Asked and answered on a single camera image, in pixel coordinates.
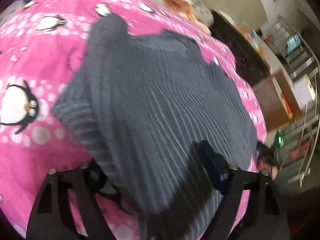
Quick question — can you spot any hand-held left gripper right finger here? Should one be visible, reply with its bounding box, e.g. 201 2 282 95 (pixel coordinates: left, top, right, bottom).
192 140 288 240

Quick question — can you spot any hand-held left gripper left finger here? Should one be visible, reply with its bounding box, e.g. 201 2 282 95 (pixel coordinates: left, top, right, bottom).
26 160 112 240

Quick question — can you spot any grey striped suit jacket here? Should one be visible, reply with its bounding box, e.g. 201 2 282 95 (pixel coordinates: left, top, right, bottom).
50 13 258 240

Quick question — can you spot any person's right hand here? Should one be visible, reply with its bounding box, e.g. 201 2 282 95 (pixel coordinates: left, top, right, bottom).
259 160 279 180

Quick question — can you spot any metal shelf rack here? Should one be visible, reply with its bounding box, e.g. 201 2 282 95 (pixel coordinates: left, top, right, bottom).
271 20 320 188

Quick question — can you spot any dark carved wooden cabinet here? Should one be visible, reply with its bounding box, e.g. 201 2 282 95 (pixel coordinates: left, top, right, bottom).
209 9 272 87

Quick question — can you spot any clutter of bottles and packets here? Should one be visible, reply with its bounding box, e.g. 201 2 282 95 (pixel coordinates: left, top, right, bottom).
237 24 265 55

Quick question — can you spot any pink penguin printed blanket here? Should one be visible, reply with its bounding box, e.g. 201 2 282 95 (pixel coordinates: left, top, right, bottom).
0 0 267 240

